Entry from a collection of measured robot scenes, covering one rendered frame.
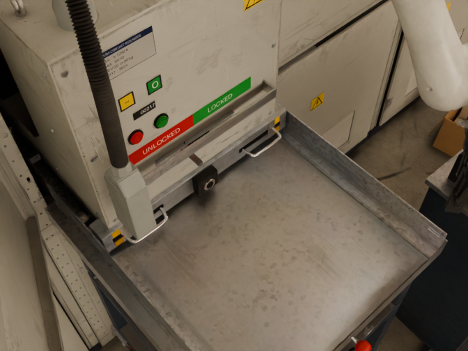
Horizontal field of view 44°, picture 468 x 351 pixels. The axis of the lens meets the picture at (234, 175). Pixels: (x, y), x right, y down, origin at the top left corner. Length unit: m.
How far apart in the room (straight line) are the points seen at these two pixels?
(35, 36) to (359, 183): 0.80
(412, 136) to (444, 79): 1.33
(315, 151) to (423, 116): 1.38
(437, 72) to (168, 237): 0.69
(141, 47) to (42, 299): 0.60
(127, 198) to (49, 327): 0.38
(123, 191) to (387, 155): 1.73
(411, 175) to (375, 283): 1.30
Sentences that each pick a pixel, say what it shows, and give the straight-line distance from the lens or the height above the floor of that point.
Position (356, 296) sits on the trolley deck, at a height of 0.85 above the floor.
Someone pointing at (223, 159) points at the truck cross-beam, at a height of 0.91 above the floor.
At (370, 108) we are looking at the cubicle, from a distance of 2.38.
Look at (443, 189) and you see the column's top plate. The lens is 1.57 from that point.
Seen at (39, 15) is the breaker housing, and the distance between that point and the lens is 1.00.
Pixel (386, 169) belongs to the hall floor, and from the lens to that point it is 2.53.
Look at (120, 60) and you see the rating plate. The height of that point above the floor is 1.33.
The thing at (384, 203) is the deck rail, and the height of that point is 0.86.
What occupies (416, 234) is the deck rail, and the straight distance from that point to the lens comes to 1.36.
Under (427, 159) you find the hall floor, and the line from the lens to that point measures 2.61.
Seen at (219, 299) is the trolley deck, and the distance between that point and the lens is 1.24.
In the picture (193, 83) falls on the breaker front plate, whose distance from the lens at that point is 1.13.
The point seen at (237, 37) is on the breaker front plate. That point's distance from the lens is 1.15.
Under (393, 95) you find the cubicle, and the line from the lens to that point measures 2.50.
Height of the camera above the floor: 1.97
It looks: 54 degrees down
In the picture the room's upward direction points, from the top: 2 degrees counter-clockwise
